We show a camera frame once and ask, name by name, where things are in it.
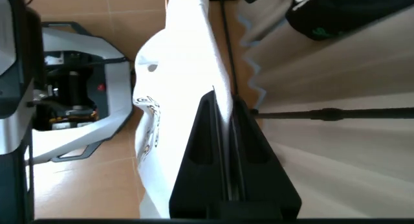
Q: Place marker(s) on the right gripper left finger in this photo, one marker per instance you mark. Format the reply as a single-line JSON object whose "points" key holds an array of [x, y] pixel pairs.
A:
{"points": [[200, 182]]}

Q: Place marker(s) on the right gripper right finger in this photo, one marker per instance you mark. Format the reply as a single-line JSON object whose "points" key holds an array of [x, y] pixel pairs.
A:
{"points": [[265, 182]]}

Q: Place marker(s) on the white garment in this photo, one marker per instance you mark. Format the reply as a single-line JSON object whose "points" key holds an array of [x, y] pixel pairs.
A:
{"points": [[181, 55]]}

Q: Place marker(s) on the black shorts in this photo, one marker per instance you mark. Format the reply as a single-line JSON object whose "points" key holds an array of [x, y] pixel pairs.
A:
{"points": [[339, 13]]}

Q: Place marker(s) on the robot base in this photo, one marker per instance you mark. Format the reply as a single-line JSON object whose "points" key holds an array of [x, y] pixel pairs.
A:
{"points": [[113, 88]]}

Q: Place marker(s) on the black clothes rack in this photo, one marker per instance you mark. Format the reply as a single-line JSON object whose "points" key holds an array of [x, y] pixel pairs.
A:
{"points": [[355, 114]]}

